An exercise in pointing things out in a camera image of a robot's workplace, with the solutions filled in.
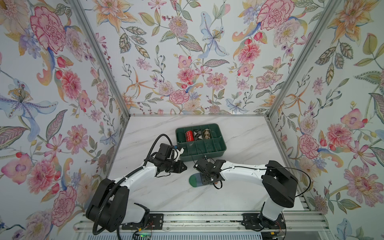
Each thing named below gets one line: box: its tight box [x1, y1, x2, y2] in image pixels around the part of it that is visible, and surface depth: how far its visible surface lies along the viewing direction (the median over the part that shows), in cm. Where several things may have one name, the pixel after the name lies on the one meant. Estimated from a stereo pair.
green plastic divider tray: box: [175, 123, 227, 162], surface depth 103 cm
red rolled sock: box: [185, 130, 195, 142], surface depth 103 cm
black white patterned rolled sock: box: [194, 129, 203, 141], surface depth 105 cm
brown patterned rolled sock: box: [203, 128, 211, 140], surface depth 105 cm
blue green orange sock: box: [188, 172, 203, 188], surface depth 88 cm
